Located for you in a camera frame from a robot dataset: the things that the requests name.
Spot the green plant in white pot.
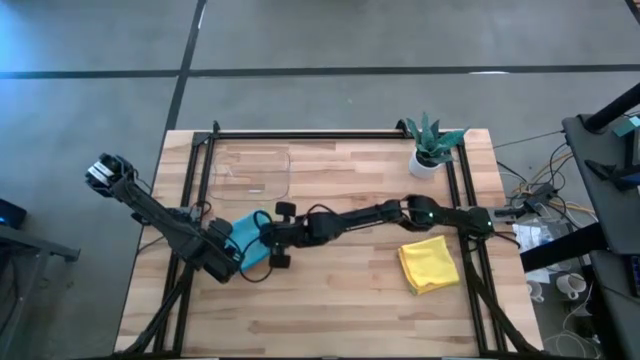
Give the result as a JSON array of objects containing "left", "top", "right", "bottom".
[{"left": 405, "top": 112, "right": 469, "bottom": 180}]

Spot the teal object on desk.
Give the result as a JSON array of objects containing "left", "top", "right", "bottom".
[{"left": 612, "top": 114, "right": 640, "bottom": 139}]

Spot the dark metal cart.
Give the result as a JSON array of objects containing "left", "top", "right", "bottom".
[{"left": 0, "top": 222, "right": 81, "bottom": 360}]

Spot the white plastic bag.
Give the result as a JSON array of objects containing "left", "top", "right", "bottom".
[{"left": 513, "top": 222, "right": 556, "bottom": 254}]

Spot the black aluminium table frame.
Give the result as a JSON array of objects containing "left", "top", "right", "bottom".
[{"left": 115, "top": 119, "right": 546, "bottom": 359}]

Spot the black power box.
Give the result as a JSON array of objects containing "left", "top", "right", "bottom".
[{"left": 519, "top": 182, "right": 560, "bottom": 205}]

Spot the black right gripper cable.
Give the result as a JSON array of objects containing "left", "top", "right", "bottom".
[{"left": 238, "top": 209, "right": 274, "bottom": 284}]

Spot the clear plastic bin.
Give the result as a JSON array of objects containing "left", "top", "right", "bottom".
[{"left": 208, "top": 149, "right": 292, "bottom": 203}]

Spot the yellow microfiber towel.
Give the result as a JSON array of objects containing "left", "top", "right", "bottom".
[{"left": 398, "top": 234, "right": 460, "bottom": 296}]

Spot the blue microfiber towel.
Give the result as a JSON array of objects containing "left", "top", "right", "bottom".
[{"left": 227, "top": 209, "right": 275, "bottom": 274}]

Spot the black side desk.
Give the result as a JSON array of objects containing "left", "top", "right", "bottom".
[{"left": 562, "top": 113, "right": 640, "bottom": 360}]

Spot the white mug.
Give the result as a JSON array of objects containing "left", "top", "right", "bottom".
[
  {"left": 527, "top": 279, "right": 546, "bottom": 304},
  {"left": 555, "top": 272, "right": 587, "bottom": 301}
]

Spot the black box with blue light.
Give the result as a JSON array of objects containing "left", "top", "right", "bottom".
[{"left": 0, "top": 198, "right": 29, "bottom": 231}]

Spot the black device on desk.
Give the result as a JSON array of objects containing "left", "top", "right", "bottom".
[{"left": 584, "top": 158, "right": 640, "bottom": 192}]

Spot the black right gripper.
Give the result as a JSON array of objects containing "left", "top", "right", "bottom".
[{"left": 259, "top": 201, "right": 329, "bottom": 270}]

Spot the black metal floor beam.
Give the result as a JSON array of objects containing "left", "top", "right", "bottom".
[{"left": 519, "top": 222, "right": 609, "bottom": 274}]

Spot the black slanted pole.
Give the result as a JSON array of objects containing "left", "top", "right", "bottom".
[{"left": 583, "top": 82, "right": 640, "bottom": 134}]

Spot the yellow floor cable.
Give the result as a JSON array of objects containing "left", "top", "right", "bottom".
[{"left": 512, "top": 152, "right": 599, "bottom": 221}]

